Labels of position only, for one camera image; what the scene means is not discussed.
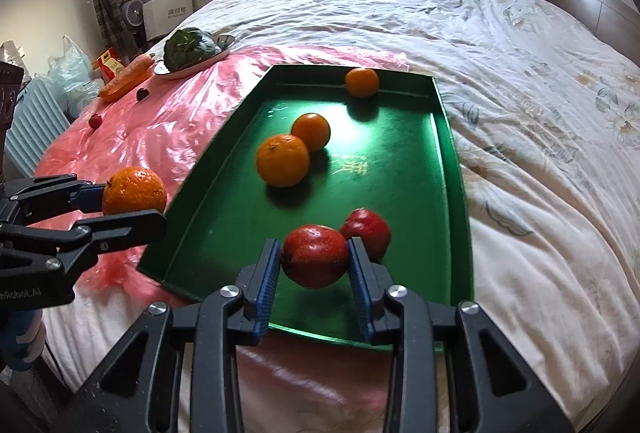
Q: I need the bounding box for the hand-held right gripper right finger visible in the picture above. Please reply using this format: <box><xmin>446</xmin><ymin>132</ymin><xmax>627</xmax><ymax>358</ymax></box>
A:
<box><xmin>347</xmin><ymin>237</ymin><xmax>576</xmax><ymax>433</ymax></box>

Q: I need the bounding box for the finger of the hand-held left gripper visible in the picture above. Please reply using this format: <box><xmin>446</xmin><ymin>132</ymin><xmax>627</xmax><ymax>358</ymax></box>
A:
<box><xmin>10</xmin><ymin>174</ymin><xmax>108</xmax><ymax>223</ymax></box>
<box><xmin>0</xmin><ymin>209</ymin><xmax>168</xmax><ymax>284</ymax></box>

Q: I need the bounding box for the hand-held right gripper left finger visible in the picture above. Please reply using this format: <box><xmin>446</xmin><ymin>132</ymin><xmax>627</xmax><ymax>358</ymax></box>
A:
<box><xmin>65</xmin><ymin>239</ymin><xmax>281</xmax><ymax>433</ymax></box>

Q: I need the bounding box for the orange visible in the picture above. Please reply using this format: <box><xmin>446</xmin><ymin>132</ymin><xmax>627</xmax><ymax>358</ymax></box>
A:
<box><xmin>291</xmin><ymin>113</ymin><xmax>331</xmax><ymax>152</ymax></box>
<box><xmin>101</xmin><ymin>166</ymin><xmax>168</xmax><ymax>217</ymax></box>
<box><xmin>256</xmin><ymin>134</ymin><xmax>311</xmax><ymax>188</ymax></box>
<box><xmin>345</xmin><ymin>68</ymin><xmax>381</xmax><ymax>100</ymax></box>

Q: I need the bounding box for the green tray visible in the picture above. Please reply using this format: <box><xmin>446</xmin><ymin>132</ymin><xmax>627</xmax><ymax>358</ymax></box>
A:
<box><xmin>136</xmin><ymin>64</ymin><xmax>475</xmax><ymax>354</ymax></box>

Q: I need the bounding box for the light blue suitcase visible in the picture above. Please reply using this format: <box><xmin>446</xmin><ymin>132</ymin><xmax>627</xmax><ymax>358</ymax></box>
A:
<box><xmin>7</xmin><ymin>75</ymin><xmax>71</xmax><ymax>176</ymax></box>

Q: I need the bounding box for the bluish plastic bag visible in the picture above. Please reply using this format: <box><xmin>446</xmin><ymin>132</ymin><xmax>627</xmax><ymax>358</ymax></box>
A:
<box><xmin>67</xmin><ymin>80</ymin><xmax>103</xmax><ymax>111</ymax></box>

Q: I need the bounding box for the pink plastic sheet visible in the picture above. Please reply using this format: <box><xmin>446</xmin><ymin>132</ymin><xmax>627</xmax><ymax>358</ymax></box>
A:
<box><xmin>35</xmin><ymin>44</ymin><xmax>416</xmax><ymax>419</ymax></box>

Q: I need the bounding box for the carrot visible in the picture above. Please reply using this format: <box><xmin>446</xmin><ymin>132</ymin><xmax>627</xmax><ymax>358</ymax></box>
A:
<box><xmin>100</xmin><ymin>54</ymin><xmax>156</xmax><ymax>98</ymax></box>

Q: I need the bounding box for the orange and red rice bag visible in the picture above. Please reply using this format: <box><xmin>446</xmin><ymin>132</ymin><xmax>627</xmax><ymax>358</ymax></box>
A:
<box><xmin>95</xmin><ymin>50</ymin><xmax>126</xmax><ymax>80</ymax></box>

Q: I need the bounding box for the clear plastic bag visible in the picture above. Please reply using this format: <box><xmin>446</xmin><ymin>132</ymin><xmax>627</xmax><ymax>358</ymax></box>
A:
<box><xmin>47</xmin><ymin>35</ymin><xmax>93</xmax><ymax>91</ymax></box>

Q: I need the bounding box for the white plate with dark rim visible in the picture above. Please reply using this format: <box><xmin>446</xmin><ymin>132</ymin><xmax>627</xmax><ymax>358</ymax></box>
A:
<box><xmin>153</xmin><ymin>34</ymin><xmax>237</xmax><ymax>80</ymax></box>

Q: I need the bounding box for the green spinach bunch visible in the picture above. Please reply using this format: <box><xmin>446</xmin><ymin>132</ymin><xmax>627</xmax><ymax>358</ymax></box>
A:
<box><xmin>164</xmin><ymin>28</ymin><xmax>223</xmax><ymax>72</ymax></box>

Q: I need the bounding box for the small white fan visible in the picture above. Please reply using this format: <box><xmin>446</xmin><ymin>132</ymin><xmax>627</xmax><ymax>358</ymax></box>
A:
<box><xmin>122</xmin><ymin>0</ymin><xmax>146</xmax><ymax>24</ymax></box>

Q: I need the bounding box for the white paper bag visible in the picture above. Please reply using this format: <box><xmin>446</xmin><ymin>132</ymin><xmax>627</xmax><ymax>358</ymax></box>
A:
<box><xmin>143</xmin><ymin>0</ymin><xmax>193</xmax><ymax>38</ymax></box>

